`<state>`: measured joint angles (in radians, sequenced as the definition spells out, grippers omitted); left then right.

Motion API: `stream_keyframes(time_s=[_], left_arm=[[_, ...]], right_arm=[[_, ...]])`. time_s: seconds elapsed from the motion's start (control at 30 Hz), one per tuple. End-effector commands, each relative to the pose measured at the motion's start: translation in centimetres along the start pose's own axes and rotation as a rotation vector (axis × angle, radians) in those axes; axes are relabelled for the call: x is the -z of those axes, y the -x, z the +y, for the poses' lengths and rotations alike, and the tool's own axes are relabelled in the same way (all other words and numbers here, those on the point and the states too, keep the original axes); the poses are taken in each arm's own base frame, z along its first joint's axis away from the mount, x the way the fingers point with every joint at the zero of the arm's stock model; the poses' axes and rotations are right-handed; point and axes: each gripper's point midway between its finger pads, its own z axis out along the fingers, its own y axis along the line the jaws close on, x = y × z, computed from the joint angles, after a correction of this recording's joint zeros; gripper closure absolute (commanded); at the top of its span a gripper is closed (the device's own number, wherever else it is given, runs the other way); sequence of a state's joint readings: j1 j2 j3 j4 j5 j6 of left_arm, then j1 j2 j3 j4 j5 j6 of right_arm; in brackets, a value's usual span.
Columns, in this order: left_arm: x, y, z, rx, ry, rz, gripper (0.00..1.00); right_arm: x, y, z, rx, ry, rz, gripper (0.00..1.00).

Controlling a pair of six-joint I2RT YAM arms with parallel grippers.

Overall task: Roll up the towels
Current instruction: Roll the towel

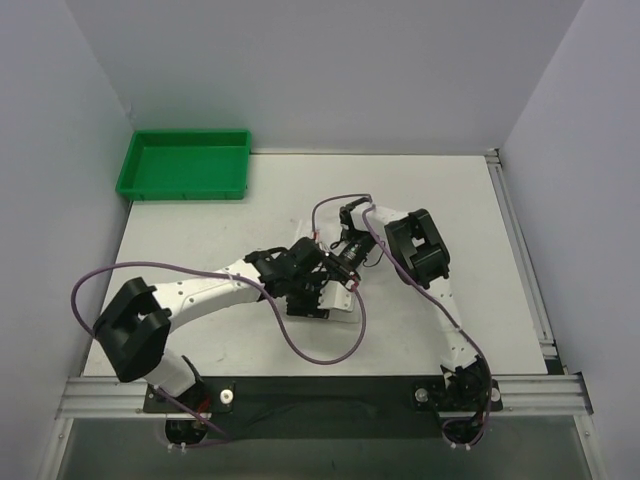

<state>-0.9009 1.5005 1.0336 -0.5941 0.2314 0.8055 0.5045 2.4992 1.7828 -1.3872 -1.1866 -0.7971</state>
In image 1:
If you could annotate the green plastic tray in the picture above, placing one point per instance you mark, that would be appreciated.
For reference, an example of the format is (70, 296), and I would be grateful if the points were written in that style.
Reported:
(186, 165)

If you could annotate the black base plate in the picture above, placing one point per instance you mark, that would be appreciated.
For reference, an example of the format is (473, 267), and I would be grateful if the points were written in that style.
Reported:
(327, 408)

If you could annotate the white towel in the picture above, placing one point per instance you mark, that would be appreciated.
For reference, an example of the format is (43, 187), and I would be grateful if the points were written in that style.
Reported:
(336, 315)

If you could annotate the aluminium frame rail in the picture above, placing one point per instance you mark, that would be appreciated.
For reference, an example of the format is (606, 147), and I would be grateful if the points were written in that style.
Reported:
(521, 395)

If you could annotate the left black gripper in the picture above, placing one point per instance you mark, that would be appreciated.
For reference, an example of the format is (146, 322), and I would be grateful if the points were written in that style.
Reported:
(304, 304)

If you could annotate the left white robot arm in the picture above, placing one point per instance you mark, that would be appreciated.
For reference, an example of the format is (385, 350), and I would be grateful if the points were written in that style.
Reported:
(134, 327)

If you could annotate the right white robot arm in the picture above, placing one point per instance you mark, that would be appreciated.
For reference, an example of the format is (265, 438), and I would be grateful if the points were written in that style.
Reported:
(414, 246)

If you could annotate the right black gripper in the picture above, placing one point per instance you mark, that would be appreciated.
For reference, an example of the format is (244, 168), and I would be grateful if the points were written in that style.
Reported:
(338, 265)

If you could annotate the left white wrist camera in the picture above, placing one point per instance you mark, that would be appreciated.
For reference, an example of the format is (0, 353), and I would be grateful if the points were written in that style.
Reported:
(335, 296)

